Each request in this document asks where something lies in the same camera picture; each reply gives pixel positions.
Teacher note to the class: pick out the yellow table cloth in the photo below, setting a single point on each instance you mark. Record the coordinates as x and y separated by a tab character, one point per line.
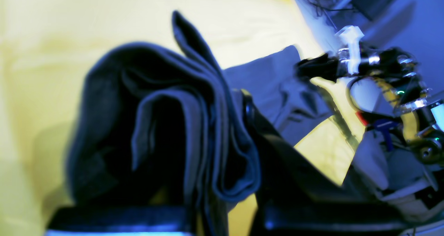
47	46

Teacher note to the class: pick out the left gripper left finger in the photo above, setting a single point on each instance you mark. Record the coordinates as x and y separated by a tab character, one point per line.
121	221

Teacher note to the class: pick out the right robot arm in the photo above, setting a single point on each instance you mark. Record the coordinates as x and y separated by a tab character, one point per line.
382	125

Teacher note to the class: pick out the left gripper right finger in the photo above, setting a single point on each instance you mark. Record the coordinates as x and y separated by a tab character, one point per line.
296	199

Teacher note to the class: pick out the grey-blue T-shirt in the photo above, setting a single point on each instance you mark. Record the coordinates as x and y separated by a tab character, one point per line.
150	116

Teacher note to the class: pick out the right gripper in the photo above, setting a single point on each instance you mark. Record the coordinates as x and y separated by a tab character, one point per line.
391	63

